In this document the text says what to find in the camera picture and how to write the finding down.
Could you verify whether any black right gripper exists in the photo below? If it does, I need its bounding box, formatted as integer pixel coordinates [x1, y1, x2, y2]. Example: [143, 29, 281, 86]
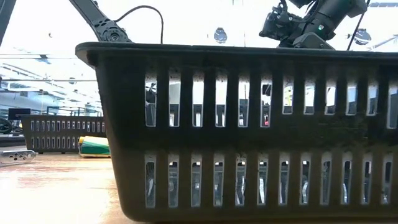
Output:
[259, 2, 335, 49]

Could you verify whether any black slotted plastic basket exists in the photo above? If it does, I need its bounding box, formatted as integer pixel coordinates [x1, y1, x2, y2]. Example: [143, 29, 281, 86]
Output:
[75, 41, 398, 224]
[16, 114, 107, 154]

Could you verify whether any dark round ceiling fixture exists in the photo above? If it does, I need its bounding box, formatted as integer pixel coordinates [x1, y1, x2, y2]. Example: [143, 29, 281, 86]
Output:
[354, 28, 371, 46]
[213, 27, 228, 44]

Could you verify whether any black monitor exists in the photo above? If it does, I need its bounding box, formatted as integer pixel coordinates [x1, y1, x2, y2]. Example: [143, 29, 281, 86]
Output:
[8, 108, 32, 121]

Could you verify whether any black chair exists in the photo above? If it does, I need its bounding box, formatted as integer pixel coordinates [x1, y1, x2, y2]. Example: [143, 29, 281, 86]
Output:
[0, 116, 14, 135]

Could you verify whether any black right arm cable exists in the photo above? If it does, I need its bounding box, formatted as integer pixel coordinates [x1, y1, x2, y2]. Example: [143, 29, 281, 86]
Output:
[346, 0, 371, 51]

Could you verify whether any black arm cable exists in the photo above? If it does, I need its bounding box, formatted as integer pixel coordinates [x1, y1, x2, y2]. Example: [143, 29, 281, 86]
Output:
[114, 4, 165, 44]
[346, 0, 371, 51]

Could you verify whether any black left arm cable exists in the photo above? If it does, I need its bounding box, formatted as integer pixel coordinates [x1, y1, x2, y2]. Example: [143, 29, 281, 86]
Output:
[114, 4, 165, 44]

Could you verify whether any silver perforated metal bracket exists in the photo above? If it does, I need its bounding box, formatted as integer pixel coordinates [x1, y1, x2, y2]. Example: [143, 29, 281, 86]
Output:
[0, 149, 37, 167]

